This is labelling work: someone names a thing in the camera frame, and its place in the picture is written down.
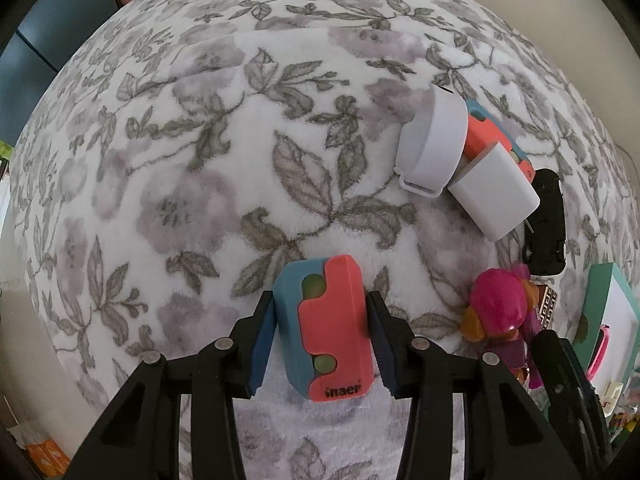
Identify blue coral case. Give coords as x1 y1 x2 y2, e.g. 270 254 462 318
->
463 99 536 183
272 255 374 403

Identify white wall charger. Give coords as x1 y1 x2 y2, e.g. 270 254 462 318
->
448 142 540 242

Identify orange box on floor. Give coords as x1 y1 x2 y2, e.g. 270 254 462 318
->
25 438 70 478

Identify pink smart band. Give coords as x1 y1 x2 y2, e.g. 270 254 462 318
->
586 324 610 382

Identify pink helmet toy figure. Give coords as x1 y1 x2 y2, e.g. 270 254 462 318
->
459 263 542 390

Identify teal framed white tray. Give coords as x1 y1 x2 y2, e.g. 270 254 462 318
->
573 262 639 401

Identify patterned gold black bar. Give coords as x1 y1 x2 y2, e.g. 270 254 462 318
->
534 285 558 334

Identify black toy car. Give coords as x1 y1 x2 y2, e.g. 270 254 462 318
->
522 168 566 276

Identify white round case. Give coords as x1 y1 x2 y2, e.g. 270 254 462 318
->
394 86 469 198

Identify floral fleece blanket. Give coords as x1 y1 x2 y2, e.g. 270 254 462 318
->
10 0 639 479

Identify dark blue cabinet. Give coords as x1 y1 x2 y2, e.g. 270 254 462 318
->
1 0 117 146

